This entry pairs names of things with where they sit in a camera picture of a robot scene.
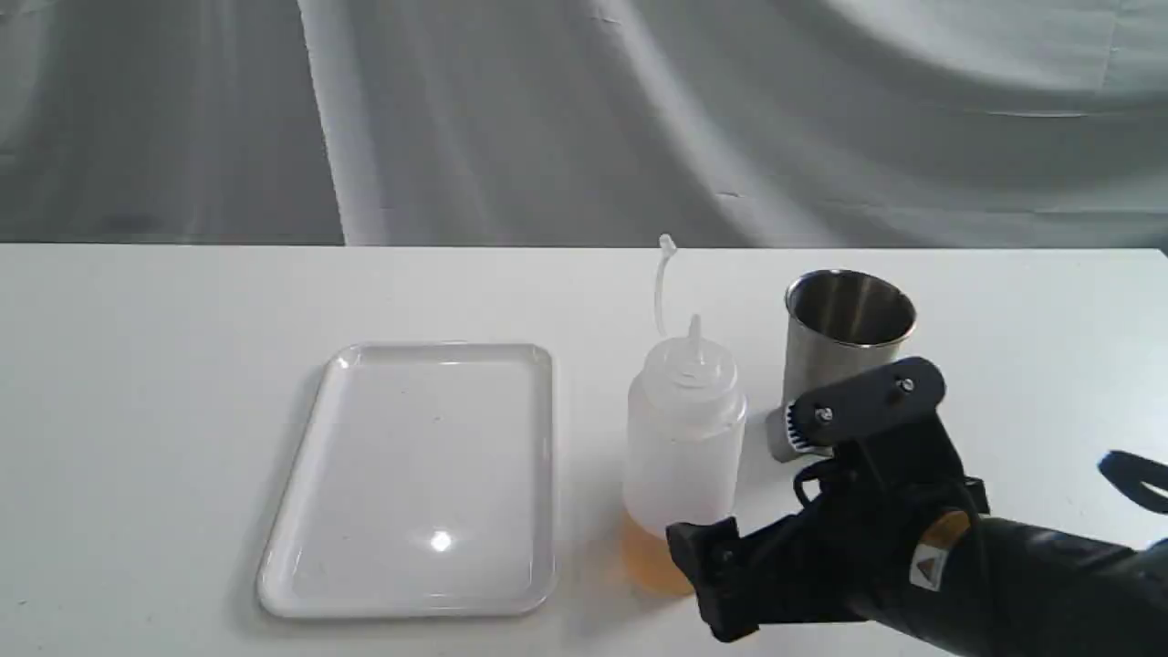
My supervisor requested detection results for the stainless steel cup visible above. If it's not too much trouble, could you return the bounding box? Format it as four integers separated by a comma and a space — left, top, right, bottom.
765, 269, 918, 463

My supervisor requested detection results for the white rectangular plastic tray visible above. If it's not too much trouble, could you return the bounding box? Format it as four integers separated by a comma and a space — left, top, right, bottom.
257, 343, 558, 621

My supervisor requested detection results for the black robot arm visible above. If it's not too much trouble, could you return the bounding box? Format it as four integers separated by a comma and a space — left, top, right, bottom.
666, 357, 1164, 656

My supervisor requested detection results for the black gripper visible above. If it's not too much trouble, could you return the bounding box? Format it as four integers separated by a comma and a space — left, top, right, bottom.
666, 357, 990, 643

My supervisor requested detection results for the translucent squeeze bottle amber liquid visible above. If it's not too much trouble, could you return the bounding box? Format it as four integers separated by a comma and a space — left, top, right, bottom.
619, 234, 748, 599

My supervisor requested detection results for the grey fabric backdrop curtain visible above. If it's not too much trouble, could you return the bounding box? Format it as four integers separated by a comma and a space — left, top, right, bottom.
1, 1, 1167, 249

